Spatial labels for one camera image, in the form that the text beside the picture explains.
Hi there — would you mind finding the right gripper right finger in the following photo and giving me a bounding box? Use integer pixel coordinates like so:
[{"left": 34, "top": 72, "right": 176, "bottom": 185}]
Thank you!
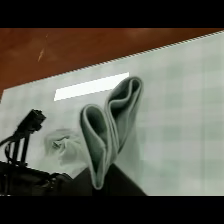
[{"left": 101, "top": 162, "right": 148, "bottom": 197}]

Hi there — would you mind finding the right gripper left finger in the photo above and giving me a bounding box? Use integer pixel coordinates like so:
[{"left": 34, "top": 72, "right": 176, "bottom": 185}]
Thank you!
[{"left": 72, "top": 167, "right": 98, "bottom": 197}]

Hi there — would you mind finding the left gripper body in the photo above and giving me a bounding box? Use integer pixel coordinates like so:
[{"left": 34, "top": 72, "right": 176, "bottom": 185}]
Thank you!
[{"left": 0, "top": 160, "right": 74, "bottom": 197}]

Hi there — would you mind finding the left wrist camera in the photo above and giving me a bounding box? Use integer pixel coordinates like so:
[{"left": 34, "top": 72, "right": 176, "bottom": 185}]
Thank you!
[{"left": 0, "top": 108, "right": 47, "bottom": 167}]

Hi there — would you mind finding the grey-green garment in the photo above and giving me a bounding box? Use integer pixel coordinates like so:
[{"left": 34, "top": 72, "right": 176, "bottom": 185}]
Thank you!
[{"left": 79, "top": 76, "right": 145, "bottom": 191}]

